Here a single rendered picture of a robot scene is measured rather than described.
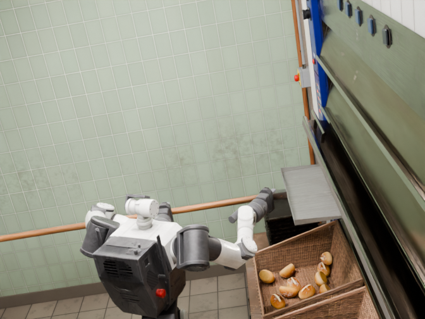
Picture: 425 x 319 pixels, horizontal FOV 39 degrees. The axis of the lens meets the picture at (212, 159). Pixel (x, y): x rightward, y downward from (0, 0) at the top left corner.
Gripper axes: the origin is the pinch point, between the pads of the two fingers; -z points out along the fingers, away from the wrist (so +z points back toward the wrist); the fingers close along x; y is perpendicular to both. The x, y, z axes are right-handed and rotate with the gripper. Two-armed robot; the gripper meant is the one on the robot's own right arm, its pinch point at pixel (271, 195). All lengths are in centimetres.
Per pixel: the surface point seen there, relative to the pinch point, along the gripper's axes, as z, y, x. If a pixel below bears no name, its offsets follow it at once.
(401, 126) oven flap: 53, -81, 60
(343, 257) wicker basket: -23, -21, -43
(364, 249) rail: 63, -71, 24
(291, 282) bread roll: -11, 3, -56
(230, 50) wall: -97, 78, 43
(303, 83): -90, 26, 24
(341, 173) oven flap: 10.1, -40.6, 21.1
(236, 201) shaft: 10.1, 13.1, 0.5
